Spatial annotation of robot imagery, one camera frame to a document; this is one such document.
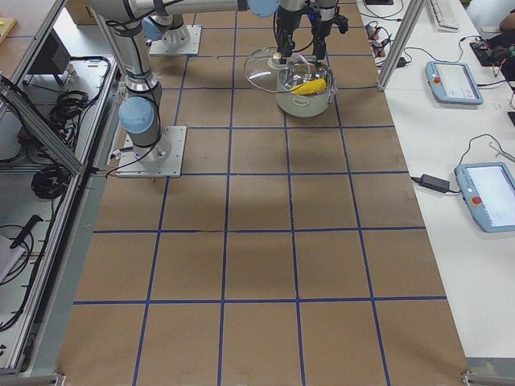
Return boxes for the far teach pendant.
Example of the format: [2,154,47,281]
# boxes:
[425,61,484,106]

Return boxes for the aluminium frame post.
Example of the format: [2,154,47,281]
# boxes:
[377,0,425,92]

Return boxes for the yellow corn cob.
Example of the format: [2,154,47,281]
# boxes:
[290,79,327,96]

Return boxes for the coiled black cable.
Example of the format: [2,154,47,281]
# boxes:
[31,165,68,200]

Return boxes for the aluminium frame rail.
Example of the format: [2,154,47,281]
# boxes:
[1,75,83,175]

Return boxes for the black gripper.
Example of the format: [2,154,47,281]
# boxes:
[309,0,348,67]
[274,0,310,63]

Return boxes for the teach pendant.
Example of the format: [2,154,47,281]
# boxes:
[425,61,484,106]
[454,162,514,233]

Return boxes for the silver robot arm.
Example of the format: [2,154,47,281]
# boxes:
[143,1,307,64]
[88,1,348,176]

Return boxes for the pale green cooking pot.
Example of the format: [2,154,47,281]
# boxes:
[276,63,337,117]

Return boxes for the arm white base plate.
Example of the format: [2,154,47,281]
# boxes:
[115,126,187,178]
[150,25,202,56]

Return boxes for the glass pot lid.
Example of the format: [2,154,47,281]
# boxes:
[244,47,313,93]

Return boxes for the white keyboard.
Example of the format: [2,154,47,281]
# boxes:
[426,0,459,33]

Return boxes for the black power brick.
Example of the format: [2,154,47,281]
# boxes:
[418,174,450,193]

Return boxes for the cardboard box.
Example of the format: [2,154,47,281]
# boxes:
[65,0,97,26]

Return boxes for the near teach pendant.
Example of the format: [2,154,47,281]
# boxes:
[454,162,514,233]

